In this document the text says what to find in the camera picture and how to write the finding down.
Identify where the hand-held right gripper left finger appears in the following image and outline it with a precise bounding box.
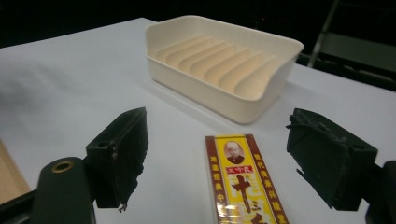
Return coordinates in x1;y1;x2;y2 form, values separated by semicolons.
85;106;149;214

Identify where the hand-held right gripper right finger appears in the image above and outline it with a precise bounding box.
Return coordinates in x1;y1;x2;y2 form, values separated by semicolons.
286;107;379;212

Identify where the yellow and red packet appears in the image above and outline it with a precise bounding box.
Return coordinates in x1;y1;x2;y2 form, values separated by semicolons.
205;133;290;224

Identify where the cream ribbed plastic tray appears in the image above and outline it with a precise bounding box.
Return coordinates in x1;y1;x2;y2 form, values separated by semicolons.
144;15;305;125

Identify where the metal stand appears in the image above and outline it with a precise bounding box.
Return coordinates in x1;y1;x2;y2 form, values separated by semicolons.
295;0;396;92

